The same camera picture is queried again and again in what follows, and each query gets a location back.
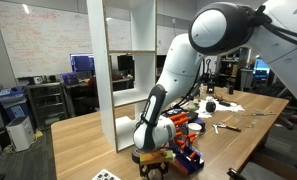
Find black and wood gripper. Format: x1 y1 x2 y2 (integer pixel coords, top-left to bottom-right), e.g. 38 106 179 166
139 150 175 179

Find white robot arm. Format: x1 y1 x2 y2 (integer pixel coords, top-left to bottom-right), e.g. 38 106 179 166
133 0 297 152

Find white open shelf unit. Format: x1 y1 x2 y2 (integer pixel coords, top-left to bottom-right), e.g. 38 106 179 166
86 0 157 151

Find black tape roll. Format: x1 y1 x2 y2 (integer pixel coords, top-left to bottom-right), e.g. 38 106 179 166
131 147 140 164

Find blue rack of orange tools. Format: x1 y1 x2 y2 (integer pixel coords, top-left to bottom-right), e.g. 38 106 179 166
168 112 204 175

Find white keypad remote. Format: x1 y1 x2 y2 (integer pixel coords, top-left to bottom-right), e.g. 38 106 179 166
92 169 121 180

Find white paper cup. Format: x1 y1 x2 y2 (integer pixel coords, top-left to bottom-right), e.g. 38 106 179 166
187 123 202 135

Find white papers on table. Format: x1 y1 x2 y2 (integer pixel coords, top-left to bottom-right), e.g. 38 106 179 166
196 96 244 118

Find black chair at table corner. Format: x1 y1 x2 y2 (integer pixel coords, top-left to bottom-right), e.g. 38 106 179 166
226 153 297 180

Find grey metal drawer cart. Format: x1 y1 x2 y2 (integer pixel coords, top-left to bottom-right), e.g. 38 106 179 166
26 82 68 130

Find white air purifier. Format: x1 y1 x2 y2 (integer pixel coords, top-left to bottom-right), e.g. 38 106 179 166
6 116 35 152

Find blue recycling bin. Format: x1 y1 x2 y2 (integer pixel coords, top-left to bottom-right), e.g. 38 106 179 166
0 86 35 126

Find wall whiteboard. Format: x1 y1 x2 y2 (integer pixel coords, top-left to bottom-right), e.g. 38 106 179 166
0 0 187 78

